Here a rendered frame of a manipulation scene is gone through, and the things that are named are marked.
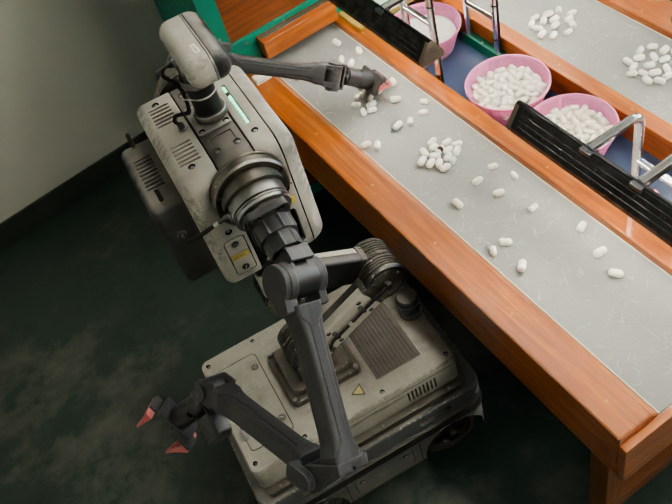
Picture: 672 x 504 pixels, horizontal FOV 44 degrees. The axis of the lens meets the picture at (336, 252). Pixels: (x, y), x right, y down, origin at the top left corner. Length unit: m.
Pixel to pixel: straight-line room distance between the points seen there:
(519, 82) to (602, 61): 0.26
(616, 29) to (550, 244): 0.91
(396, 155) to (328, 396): 1.16
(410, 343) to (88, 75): 2.00
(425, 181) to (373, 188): 0.16
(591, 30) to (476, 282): 1.08
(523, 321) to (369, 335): 0.56
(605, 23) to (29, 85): 2.27
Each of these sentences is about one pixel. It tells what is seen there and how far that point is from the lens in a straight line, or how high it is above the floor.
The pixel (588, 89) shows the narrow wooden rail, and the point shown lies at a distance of 2.65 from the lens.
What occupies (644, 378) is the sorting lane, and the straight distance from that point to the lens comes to 2.04.
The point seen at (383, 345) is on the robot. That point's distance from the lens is 2.44.
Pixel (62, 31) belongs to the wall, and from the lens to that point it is 3.66.
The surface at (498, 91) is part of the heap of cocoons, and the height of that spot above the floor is 0.74.
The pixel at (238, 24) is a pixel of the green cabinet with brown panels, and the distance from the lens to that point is 2.94.
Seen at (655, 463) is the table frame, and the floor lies 0.25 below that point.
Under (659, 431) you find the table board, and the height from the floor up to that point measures 0.71.
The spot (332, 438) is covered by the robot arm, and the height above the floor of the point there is 1.14.
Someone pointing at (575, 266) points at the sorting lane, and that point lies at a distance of 2.21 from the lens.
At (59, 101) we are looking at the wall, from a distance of 3.78.
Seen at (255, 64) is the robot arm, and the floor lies 1.06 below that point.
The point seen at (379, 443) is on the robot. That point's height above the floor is 0.33.
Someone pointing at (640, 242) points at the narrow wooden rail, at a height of 0.77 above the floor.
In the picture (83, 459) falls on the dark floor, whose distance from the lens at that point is 3.18.
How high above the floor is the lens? 2.50
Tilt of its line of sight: 49 degrees down
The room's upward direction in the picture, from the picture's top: 19 degrees counter-clockwise
